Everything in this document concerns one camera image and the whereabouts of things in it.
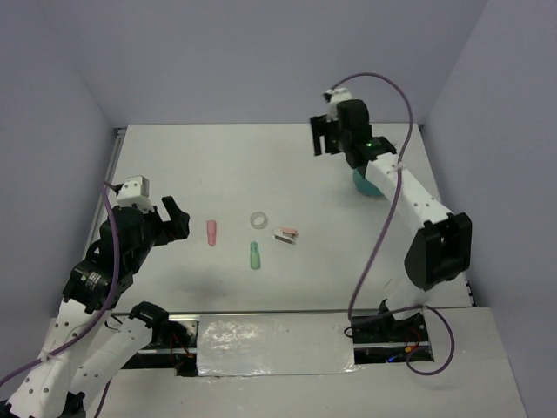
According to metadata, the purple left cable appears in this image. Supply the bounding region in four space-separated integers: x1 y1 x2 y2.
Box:
0 180 123 418

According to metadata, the purple cable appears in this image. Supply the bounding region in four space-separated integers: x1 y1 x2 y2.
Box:
0 180 123 418
330 72 456 376

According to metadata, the aluminium table edge rail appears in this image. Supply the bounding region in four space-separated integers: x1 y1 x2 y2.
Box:
89 125 127 245

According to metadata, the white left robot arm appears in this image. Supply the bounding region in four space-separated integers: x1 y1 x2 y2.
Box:
1 196 191 417

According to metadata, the silver foil cover plate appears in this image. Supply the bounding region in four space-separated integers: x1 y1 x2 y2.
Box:
197 313 358 377

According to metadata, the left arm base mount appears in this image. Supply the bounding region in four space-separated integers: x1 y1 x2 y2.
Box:
104 301 198 377

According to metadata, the green glue stick tube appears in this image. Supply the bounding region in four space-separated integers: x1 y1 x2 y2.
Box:
250 241 261 270

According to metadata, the pink white stapler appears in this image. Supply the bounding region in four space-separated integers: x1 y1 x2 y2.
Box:
273 227 298 244

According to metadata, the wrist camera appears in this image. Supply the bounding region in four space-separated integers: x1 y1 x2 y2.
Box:
116 175 152 211
324 87 352 122

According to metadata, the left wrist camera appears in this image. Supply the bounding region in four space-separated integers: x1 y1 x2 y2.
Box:
116 175 152 211

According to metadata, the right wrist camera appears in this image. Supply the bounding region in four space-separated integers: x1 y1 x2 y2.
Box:
324 87 352 122

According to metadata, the teal round divided container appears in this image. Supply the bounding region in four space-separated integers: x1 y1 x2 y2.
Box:
352 170 384 198

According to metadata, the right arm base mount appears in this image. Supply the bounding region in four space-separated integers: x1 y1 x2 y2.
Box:
344 302 433 365

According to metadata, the pink translucent pen cap tube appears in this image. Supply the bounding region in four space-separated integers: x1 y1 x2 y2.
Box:
206 219 218 246

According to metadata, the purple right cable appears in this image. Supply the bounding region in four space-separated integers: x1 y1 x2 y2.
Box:
330 72 456 376

